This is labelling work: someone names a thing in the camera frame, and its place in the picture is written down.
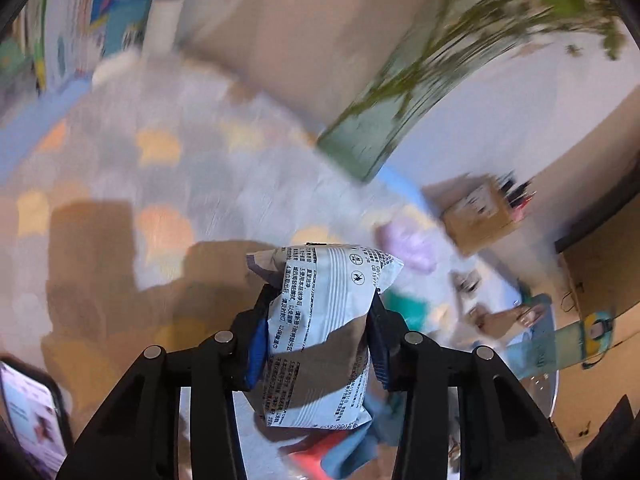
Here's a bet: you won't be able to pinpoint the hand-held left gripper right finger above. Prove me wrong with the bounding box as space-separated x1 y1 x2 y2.
366 288 582 480

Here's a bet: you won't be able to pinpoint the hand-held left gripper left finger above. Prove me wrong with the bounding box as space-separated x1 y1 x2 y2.
56 283 280 480

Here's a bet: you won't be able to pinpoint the white printed soft packet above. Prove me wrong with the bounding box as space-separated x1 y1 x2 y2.
246 243 405 430

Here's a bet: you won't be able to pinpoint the green soft packet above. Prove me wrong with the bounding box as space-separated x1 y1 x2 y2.
386 292 427 334

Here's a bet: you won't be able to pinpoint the blue soft packet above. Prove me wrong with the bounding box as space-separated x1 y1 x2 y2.
320 394 402 479

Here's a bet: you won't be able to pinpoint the purple soft pouch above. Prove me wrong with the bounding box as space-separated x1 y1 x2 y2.
376 220 440 274

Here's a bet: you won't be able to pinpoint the beige soft item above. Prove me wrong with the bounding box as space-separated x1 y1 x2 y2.
474 304 547 347

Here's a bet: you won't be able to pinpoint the red packet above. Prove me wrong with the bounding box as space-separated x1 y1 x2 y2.
289 432 352 480

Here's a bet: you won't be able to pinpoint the small grey packet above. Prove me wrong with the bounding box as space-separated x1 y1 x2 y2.
451 269 485 297

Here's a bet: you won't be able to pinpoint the light blue packet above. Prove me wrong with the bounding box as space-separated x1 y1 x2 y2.
507 321 588 380

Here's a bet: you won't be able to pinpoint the cardboard box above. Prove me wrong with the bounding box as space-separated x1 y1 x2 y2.
422 174 531 256

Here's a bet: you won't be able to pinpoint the bunch of pens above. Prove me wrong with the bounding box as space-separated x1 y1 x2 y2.
492 171 539 222

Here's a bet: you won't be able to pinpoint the yellow cartoon toy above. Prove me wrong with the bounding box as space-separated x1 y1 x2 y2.
581 311 617 370

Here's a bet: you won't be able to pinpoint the smartphone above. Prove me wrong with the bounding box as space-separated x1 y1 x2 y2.
0 357 74 480

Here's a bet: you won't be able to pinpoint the green glass vase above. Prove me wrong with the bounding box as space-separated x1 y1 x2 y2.
316 35 451 184

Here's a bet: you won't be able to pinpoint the dark wooden cabinet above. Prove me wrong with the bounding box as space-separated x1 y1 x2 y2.
554 195 640 322

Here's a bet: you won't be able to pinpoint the green plant stems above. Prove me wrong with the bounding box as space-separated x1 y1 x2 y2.
350 0 629 111

